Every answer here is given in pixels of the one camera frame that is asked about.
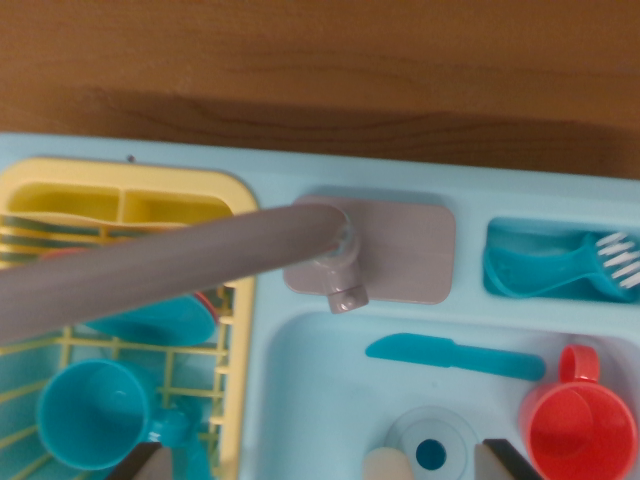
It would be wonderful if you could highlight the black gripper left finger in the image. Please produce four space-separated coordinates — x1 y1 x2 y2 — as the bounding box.
104 441 173 480

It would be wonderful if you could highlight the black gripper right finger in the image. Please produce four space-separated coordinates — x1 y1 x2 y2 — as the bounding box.
473 438 539 480

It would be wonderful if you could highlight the cream detergent bottle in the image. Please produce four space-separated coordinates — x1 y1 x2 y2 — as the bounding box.
362 446 414 480

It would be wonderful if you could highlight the light blue toy sink unit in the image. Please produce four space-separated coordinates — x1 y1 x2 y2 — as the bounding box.
0 131 640 480

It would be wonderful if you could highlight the teal toy spoon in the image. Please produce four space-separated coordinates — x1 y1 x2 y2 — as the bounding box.
183 409 212 480

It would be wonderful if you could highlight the teal toy knife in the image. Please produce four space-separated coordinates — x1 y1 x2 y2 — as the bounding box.
364 333 546 381

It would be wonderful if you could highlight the teal toy plate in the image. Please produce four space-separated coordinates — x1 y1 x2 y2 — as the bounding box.
82 294 217 346

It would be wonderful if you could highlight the red toy plate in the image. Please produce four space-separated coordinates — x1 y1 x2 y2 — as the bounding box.
39 247 219 322

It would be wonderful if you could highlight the yellow plastic dish rack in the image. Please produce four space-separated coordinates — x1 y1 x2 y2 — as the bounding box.
0 157 259 480

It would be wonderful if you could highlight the teal dish brush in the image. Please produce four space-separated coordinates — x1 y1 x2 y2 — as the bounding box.
483 230 640 304

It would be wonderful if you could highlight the grey toy faucet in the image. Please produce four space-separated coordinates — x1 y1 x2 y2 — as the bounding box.
0 203 370 346

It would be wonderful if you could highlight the teal cup with handle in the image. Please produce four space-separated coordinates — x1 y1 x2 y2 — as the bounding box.
36 357 189 471

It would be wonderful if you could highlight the red cup with handle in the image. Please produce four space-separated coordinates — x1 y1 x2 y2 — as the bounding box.
519 344 640 480

